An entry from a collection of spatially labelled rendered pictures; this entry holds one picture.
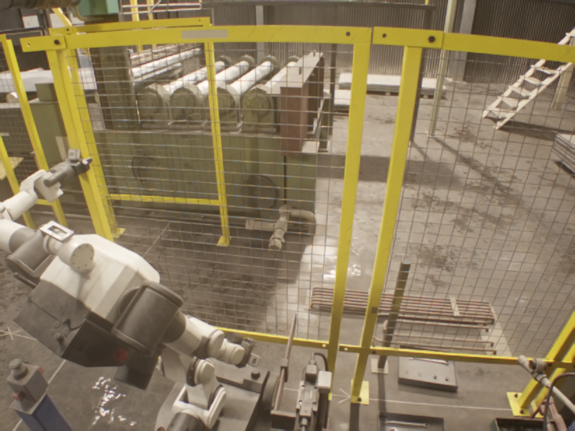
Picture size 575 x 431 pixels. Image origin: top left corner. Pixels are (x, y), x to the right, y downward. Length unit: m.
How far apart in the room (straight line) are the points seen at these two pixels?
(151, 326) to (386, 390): 1.70
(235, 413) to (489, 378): 1.53
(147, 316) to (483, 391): 2.06
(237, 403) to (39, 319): 1.25
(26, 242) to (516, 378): 2.57
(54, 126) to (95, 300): 3.37
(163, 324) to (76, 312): 0.21
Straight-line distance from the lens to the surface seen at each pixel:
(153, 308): 0.85
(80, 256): 0.90
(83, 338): 0.96
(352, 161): 1.30
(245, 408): 2.01
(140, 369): 1.25
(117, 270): 0.94
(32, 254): 1.13
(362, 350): 1.92
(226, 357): 1.28
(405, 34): 1.21
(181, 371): 1.54
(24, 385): 1.79
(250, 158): 3.27
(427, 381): 2.35
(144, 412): 2.31
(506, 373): 2.65
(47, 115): 4.21
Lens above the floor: 1.90
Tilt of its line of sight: 31 degrees down
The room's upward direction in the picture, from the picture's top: straight up
